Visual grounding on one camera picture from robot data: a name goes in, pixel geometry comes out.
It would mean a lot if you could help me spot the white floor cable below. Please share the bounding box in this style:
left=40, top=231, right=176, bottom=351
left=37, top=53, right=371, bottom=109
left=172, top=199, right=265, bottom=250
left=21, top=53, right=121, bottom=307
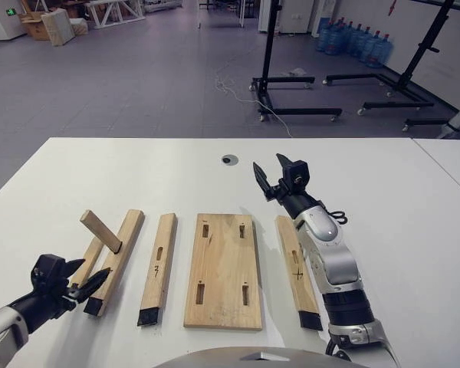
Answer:
left=213, top=68, right=294, bottom=138

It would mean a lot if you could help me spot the black rack on wheels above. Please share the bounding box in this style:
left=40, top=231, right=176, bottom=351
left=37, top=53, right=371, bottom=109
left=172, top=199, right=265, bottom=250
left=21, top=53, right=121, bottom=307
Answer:
left=322, top=0, right=456, bottom=133
left=250, top=0, right=343, bottom=123

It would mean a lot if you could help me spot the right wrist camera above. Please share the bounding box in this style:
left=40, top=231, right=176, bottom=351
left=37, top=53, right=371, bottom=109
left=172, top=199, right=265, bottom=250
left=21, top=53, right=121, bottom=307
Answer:
left=278, top=159, right=312, bottom=199

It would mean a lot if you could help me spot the wooden leg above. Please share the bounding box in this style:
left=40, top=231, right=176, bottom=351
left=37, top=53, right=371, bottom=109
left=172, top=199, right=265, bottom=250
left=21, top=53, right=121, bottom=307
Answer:
left=274, top=215, right=324, bottom=332
left=137, top=212, right=179, bottom=328
left=83, top=208, right=146, bottom=318

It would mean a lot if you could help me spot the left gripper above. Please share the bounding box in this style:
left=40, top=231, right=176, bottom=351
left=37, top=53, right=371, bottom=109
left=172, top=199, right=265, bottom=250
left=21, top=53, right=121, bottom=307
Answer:
left=7, top=258, right=112, bottom=334

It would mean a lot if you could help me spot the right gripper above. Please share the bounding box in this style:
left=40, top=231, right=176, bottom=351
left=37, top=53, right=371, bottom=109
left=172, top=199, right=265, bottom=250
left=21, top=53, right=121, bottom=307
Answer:
left=252, top=153, right=325, bottom=221

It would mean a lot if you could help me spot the wooden seat board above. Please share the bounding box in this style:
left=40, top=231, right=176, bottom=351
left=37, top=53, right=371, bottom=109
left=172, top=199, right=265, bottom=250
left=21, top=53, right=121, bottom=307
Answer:
left=182, top=212, right=264, bottom=332

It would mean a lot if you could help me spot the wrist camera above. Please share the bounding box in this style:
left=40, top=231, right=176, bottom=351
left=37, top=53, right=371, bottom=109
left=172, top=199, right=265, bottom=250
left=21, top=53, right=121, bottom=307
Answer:
left=278, top=159, right=312, bottom=199
left=30, top=253, right=69, bottom=293

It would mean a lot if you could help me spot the black cable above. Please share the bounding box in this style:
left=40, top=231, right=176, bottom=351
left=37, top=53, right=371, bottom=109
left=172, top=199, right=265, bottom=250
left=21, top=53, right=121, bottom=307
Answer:
left=321, top=209, right=348, bottom=226
left=323, top=332, right=354, bottom=362

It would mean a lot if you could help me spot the blue water bottle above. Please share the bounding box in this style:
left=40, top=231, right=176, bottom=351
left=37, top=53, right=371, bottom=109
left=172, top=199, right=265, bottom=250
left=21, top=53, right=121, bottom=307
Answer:
left=324, top=21, right=349, bottom=58
left=371, top=33, right=394, bottom=70
left=344, top=21, right=364, bottom=55
left=315, top=21, right=334, bottom=54
left=361, top=29, right=383, bottom=64
left=352, top=25, right=373, bottom=59

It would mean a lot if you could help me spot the wooden cross bar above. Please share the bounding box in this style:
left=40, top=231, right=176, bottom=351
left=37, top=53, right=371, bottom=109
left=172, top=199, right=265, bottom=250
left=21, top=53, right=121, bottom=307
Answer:
left=78, top=209, right=123, bottom=255

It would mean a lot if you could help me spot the white wrapped box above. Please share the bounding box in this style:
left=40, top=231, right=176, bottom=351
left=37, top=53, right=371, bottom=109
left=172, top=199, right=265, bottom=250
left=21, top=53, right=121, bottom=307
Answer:
left=41, top=8, right=77, bottom=48

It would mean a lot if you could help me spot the brown cardboard box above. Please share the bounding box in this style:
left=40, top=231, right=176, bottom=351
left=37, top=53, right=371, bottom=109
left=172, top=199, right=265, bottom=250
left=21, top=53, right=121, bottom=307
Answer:
left=20, top=10, right=59, bottom=41

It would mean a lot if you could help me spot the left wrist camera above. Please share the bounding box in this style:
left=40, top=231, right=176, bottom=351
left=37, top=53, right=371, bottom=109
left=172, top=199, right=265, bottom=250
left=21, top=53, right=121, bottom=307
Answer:
left=30, top=253, right=69, bottom=293

